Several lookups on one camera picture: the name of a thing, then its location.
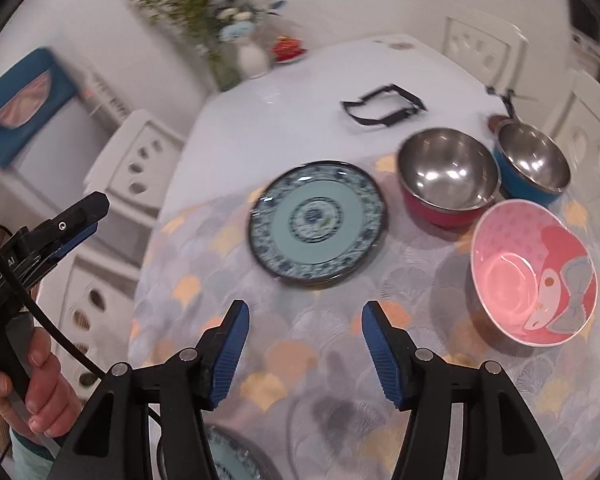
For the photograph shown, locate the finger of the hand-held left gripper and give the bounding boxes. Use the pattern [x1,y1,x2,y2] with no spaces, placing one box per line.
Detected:
[27,191,111,281]

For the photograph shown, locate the clear glass vase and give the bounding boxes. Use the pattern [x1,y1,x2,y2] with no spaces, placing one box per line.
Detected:
[210,50,242,92]

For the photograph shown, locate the blue pink cover cloth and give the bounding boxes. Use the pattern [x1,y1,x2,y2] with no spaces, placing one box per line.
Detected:
[0,47,78,168]

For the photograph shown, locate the white dining chair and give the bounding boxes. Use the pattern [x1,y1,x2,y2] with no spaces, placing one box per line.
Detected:
[62,250,148,401]
[545,70,600,196]
[84,109,186,211]
[442,16,528,81]

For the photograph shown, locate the red ornament on dish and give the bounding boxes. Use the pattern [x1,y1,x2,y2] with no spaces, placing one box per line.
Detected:
[271,36,308,64]

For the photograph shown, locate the blue steel bowl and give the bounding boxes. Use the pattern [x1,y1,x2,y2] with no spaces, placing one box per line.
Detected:
[492,120,572,206]

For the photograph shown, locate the blue white flower bouquet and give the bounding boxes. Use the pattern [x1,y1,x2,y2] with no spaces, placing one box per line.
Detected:
[205,0,287,43]

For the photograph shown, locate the flower vase bouquet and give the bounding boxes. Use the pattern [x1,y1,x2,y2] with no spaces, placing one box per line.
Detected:
[129,0,241,61]

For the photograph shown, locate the fan patterned table mat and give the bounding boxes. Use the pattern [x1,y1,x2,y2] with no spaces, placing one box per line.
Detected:
[130,150,600,480]

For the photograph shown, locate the red steel bowl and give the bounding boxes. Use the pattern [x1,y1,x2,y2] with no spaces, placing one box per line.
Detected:
[397,128,501,229]

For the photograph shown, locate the white refrigerator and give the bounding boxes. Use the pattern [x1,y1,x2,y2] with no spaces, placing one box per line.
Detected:
[0,75,131,241]

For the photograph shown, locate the white ceramic vase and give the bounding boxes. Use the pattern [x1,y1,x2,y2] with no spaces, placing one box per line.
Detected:
[236,40,271,79]

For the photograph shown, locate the blue patterned ceramic plate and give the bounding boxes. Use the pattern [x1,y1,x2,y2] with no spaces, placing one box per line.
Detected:
[205,425,281,480]
[247,160,387,288]

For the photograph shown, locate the black strap frame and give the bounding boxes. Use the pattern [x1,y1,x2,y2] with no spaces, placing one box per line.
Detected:
[341,84,427,129]

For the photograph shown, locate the person's left hand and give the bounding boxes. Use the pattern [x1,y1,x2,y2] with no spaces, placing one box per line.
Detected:
[0,327,81,443]

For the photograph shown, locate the white paper notes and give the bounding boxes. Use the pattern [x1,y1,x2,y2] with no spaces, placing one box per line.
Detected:
[80,72,126,121]

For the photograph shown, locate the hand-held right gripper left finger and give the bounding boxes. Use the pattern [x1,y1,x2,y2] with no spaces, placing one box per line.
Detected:
[47,300,251,480]

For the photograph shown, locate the pink cartoon bowl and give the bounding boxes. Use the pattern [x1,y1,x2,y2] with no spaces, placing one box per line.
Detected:
[470,199,598,348]

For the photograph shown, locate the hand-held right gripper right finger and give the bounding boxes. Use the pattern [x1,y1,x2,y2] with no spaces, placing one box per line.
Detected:
[361,300,563,480]

